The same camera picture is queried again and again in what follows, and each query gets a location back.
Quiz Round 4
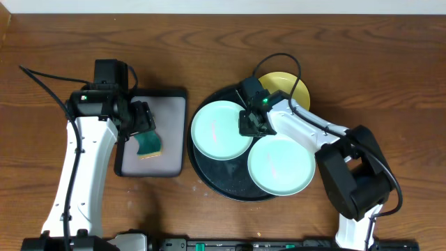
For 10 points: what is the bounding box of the green yellow sponge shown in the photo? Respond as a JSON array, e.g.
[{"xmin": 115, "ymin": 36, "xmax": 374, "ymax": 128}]
[{"xmin": 134, "ymin": 130, "xmax": 162, "ymax": 159}]

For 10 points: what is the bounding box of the mint green plate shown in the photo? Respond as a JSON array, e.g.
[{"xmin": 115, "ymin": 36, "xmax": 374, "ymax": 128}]
[
  {"xmin": 247, "ymin": 134, "xmax": 316, "ymax": 197},
  {"xmin": 191, "ymin": 100, "xmax": 253, "ymax": 160}
]

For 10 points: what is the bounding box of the yellow plate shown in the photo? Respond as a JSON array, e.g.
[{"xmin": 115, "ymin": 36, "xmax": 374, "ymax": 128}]
[{"xmin": 259, "ymin": 72, "xmax": 310, "ymax": 111}]

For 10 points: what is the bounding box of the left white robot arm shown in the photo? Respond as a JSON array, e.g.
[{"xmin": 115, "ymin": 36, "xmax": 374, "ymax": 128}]
[{"xmin": 22, "ymin": 90, "xmax": 155, "ymax": 250}]

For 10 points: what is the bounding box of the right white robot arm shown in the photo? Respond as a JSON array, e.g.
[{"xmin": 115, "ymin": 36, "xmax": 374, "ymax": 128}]
[{"xmin": 239, "ymin": 90, "xmax": 401, "ymax": 250}]

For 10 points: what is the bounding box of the rectangular black tray pink mat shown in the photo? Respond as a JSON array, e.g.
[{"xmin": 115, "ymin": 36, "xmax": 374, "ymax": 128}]
[{"xmin": 114, "ymin": 89, "xmax": 187, "ymax": 178}]

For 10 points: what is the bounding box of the round black tray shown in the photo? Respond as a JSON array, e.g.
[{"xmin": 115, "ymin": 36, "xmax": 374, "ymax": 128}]
[{"xmin": 187, "ymin": 84, "xmax": 279, "ymax": 203}]

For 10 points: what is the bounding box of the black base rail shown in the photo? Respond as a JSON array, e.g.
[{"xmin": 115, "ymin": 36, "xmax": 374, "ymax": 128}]
[{"xmin": 153, "ymin": 238, "xmax": 419, "ymax": 251}]

